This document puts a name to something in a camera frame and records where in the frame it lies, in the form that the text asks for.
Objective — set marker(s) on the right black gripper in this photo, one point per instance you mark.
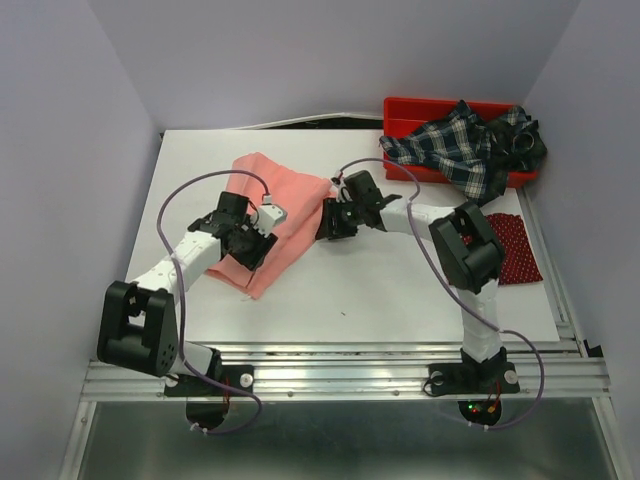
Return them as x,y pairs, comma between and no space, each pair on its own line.
333,228

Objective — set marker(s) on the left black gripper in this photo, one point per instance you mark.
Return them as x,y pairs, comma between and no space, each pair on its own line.
254,259

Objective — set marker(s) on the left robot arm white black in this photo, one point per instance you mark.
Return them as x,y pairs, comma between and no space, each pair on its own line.
139,330

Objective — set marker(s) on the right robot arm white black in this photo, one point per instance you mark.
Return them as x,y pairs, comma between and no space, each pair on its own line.
458,243

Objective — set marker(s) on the red plastic bin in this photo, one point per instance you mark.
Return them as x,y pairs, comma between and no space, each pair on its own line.
402,115

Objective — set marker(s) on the plaid navy skirt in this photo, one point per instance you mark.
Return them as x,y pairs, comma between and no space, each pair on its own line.
476,156

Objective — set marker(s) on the red polka dot skirt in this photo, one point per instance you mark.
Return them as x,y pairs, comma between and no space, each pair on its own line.
519,266

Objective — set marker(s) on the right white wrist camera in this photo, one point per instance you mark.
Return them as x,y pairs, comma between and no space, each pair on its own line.
341,193

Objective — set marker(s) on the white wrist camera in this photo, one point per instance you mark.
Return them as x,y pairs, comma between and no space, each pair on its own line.
341,193
267,217

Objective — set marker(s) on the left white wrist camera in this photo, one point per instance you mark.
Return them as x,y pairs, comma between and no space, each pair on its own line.
267,217

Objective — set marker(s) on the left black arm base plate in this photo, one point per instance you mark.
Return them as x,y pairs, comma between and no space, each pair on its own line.
211,410

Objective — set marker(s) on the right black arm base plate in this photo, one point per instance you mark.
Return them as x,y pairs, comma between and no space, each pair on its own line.
480,400

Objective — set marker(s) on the aluminium frame rail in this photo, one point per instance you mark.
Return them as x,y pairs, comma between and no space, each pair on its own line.
340,349

